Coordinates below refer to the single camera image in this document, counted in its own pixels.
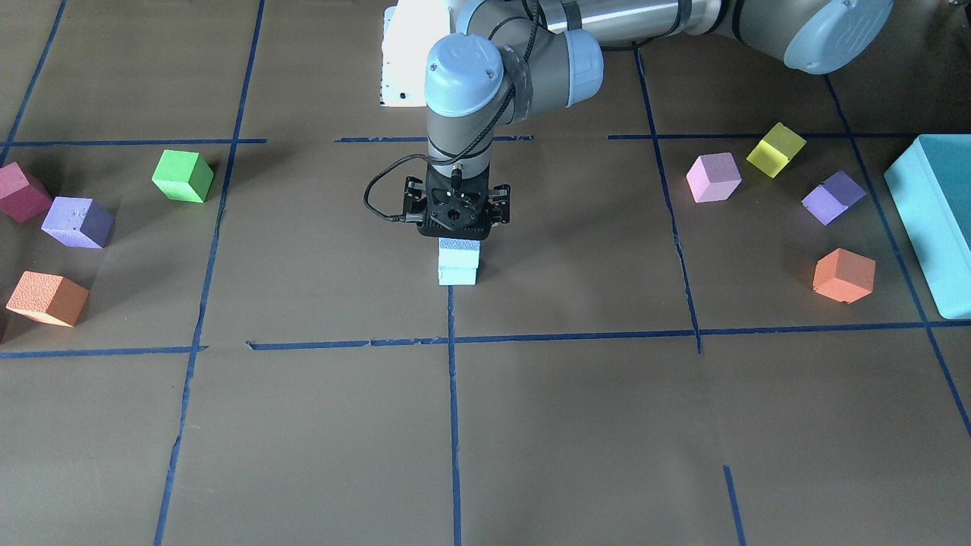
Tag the teal foam box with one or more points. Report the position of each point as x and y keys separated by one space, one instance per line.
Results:
x=930 y=184

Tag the green foam block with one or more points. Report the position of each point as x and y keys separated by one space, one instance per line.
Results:
x=183 y=176

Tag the yellow foam block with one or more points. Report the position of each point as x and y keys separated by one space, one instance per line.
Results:
x=774 y=152

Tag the orange foam block side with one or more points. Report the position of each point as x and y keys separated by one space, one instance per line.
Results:
x=48 y=299
x=844 y=276

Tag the dark red foam block upper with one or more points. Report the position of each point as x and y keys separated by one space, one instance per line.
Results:
x=22 y=196

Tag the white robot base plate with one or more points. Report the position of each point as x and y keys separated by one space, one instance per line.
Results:
x=411 y=29

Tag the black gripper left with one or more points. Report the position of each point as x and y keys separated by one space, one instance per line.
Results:
x=413 y=199

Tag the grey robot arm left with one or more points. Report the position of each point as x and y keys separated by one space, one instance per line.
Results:
x=507 y=61

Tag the purple foam block side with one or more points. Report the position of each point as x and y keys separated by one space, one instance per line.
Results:
x=833 y=197
x=78 y=222

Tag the light blue foam block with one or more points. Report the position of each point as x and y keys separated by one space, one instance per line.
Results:
x=459 y=253
x=456 y=276

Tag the pink foam block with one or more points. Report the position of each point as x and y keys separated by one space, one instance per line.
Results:
x=713 y=177

